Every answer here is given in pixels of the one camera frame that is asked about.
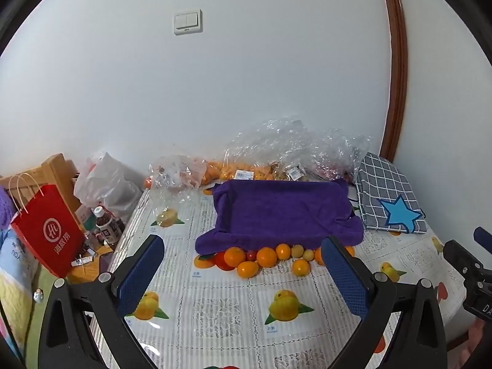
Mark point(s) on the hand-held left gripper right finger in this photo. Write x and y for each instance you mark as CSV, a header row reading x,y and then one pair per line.
x,y
346,276

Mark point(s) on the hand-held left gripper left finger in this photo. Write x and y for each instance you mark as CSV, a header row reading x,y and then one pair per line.
x,y
140,276

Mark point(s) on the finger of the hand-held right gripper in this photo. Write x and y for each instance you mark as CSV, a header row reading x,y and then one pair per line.
x,y
459,255
483,236

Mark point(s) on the yellow-green round fruit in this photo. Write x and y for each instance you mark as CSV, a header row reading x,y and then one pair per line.
x,y
308,255
296,251

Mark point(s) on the purple towel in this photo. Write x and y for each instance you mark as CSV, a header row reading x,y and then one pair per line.
x,y
284,211

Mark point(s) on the small red cherry tomato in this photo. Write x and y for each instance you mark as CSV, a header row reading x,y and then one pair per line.
x,y
251,255

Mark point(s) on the oblong small orange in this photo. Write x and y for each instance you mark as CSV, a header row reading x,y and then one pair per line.
x,y
248,269

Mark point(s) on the dark phone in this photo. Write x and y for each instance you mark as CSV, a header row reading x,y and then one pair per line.
x,y
106,263

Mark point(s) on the wooden side table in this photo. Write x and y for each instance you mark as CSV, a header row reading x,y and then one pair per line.
x,y
86,273

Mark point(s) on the dark drink bottle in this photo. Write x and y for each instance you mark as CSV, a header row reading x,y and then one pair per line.
x,y
117,226

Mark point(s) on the white tube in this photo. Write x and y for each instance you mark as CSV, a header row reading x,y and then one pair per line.
x,y
82,260

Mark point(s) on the brown tea bottle white cap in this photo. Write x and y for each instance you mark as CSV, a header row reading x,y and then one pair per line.
x,y
104,228

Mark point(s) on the fruit print tablecloth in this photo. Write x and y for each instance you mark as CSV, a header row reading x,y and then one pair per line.
x,y
215,296

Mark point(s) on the white plastic bag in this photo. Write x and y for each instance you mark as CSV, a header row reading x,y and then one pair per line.
x,y
107,184

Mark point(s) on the grey checked cushion blue star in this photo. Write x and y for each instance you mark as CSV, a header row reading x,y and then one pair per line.
x,y
380,184

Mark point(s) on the red paper bag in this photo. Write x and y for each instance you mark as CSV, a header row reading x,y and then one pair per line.
x,y
50,234

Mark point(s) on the bagged red fruit pile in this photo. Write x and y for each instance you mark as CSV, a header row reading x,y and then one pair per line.
x,y
326,175

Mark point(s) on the small white figurine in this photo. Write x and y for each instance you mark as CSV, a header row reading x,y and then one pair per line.
x,y
37,296

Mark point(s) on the clear plastic bag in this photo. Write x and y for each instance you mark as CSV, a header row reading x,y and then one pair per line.
x,y
342,150
173,173
261,142

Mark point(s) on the bagged brown fruit pile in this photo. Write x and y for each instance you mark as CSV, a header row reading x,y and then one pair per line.
x,y
288,172

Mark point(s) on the colourful patterned quilt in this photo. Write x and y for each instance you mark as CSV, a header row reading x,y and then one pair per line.
x,y
15,276

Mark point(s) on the pile of small bagged oranges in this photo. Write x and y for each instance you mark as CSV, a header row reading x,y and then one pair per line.
x,y
223,171

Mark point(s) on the wooden chair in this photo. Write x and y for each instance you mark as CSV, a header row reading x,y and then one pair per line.
x,y
57,165

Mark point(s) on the purple cloth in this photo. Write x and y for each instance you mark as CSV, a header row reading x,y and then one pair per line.
x,y
7,207

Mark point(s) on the wooden door frame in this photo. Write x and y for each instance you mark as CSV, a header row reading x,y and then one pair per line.
x,y
398,65

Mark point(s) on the white light switch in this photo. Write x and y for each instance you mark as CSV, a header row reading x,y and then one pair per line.
x,y
187,22

